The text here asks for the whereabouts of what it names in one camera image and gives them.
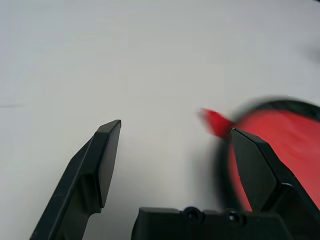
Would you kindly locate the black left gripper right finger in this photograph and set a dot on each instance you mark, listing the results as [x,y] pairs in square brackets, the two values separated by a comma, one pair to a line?
[270,180]

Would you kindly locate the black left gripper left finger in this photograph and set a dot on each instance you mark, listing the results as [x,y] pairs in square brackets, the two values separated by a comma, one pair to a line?
[82,175]

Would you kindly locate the red black paddle case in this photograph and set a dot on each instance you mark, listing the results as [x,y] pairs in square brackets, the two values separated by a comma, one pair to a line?
[217,121]

